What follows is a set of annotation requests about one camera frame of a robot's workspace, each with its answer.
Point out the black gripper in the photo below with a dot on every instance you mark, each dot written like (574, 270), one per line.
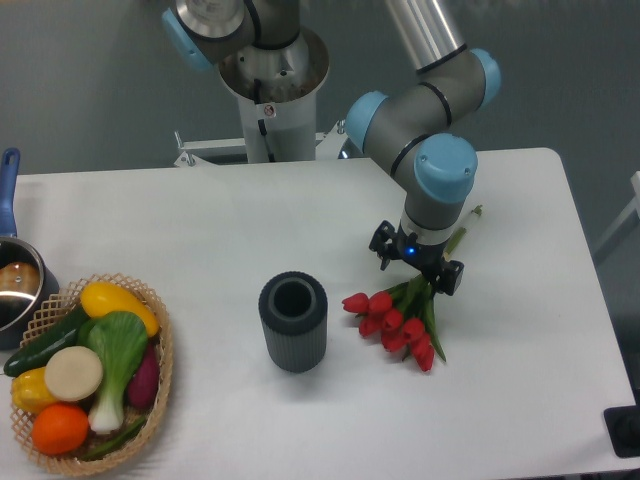
(420, 247)

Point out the red tulip bouquet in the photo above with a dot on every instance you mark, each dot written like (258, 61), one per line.
(404, 315)

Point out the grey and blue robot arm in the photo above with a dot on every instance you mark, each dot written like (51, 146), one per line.
(406, 135)

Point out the dark grey ribbed vase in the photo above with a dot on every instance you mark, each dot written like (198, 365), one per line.
(293, 309)

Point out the black device at table edge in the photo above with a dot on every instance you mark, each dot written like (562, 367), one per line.
(623, 429)

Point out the purple sweet potato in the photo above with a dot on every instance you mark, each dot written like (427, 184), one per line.
(142, 389)

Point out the green bok choy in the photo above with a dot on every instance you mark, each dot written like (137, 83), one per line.
(119, 339)

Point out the yellow squash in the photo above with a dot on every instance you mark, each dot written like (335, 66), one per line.
(101, 298)

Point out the green bean pod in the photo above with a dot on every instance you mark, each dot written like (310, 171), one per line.
(115, 443)

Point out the dark green cucumber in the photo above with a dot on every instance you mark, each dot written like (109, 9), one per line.
(39, 351)

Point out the beige round disc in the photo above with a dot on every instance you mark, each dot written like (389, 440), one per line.
(73, 373)

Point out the orange fruit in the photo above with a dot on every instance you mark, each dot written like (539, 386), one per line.
(60, 428)

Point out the yellow bell pepper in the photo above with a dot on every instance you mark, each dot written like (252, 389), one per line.
(30, 392)

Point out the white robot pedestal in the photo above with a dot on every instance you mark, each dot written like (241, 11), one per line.
(276, 94)

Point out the white furniture frame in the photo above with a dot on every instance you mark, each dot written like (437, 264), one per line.
(620, 228)

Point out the blue handled saucepan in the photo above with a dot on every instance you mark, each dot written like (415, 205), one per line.
(26, 281)

